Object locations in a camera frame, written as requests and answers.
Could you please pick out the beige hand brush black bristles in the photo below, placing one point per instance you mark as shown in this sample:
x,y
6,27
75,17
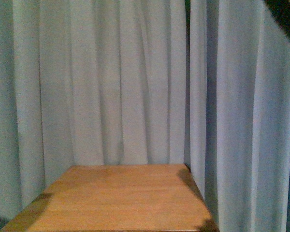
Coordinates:
x,y
280,10

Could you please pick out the light grey curtain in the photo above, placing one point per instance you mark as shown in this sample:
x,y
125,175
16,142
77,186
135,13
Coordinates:
x,y
205,83

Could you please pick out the wooden nightstand cabinet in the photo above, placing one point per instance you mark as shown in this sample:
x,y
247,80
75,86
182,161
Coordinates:
x,y
127,198

